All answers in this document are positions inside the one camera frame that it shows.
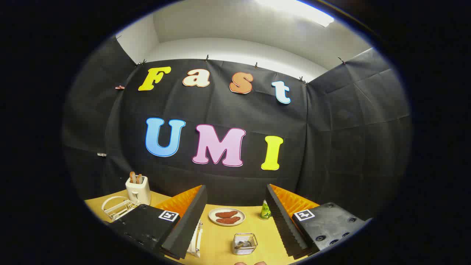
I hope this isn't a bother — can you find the white plate with meat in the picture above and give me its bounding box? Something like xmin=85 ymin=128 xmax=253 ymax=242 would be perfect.
xmin=208 ymin=208 xmax=246 ymax=226

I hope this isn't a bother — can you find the metal wire basket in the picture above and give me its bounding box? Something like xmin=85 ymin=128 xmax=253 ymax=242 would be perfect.
xmin=233 ymin=233 xmax=258 ymax=255

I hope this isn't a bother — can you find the white wire dish rack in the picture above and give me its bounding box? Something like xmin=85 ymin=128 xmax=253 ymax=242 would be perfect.
xmin=102 ymin=196 xmax=203 ymax=258

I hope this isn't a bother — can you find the black backdrop cloth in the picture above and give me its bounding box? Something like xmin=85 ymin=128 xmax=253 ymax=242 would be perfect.
xmin=62 ymin=36 xmax=412 ymax=221

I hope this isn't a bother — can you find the white toaster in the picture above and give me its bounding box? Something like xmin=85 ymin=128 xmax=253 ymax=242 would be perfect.
xmin=125 ymin=176 xmax=151 ymax=205

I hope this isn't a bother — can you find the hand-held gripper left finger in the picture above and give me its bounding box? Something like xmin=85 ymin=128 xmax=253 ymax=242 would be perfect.
xmin=104 ymin=185 xmax=208 ymax=260

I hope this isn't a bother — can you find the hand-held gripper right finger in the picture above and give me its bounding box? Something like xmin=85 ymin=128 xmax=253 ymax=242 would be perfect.
xmin=265 ymin=184 xmax=372 ymax=260

